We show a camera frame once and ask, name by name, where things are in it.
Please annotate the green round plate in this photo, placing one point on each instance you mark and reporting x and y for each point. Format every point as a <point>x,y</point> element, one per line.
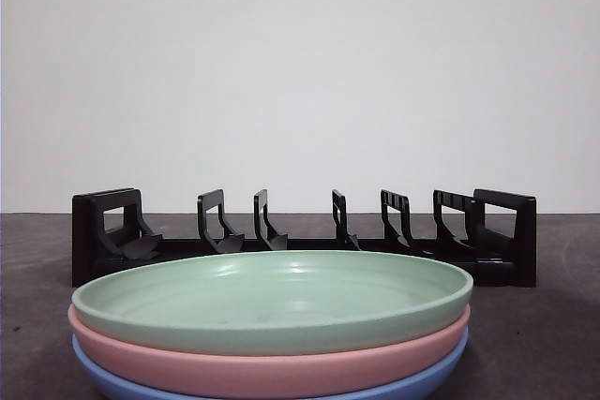
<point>281,287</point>

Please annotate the pink round plate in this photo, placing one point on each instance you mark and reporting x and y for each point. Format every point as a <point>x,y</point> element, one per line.
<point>234,369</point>

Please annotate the blue round plate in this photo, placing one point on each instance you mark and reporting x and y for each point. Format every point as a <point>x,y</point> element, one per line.
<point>117,383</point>

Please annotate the black plastic dish rack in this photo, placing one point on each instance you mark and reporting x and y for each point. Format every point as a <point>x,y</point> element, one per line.
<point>525,241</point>

